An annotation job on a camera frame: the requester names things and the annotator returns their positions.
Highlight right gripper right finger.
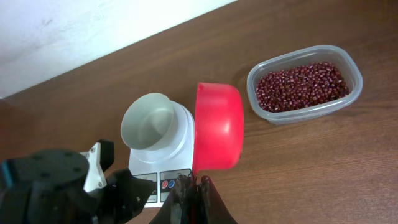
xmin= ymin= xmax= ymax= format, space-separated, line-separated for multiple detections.
xmin=195 ymin=176 xmax=237 ymax=224

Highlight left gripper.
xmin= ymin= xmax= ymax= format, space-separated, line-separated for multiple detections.
xmin=90 ymin=139 xmax=155 ymax=223

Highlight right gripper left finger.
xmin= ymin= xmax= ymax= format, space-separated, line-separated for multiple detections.
xmin=149 ymin=175 xmax=194 ymax=224

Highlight orange plastic measuring scoop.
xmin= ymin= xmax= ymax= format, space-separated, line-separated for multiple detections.
xmin=193 ymin=83 xmax=244 ymax=173

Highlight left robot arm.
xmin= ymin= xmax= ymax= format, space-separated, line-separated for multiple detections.
xmin=1 ymin=140 xmax=156 ymax=223

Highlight white digital kitchen scale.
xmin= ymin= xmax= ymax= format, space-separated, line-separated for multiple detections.
xmin=129 ymin=102 xmax=195 ymax=208

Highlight white round bowl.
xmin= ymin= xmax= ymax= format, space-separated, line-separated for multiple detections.
xmin=121 ymin=93 xmax=174 ymax=150

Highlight clear plastic food container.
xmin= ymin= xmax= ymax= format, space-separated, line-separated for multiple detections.
xmin=246 ymin=45 xmax=363 ymax=125

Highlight red adzuki beans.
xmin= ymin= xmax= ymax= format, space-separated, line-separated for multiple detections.
xmin=255 ymin=62 xmax=350 ymax=113

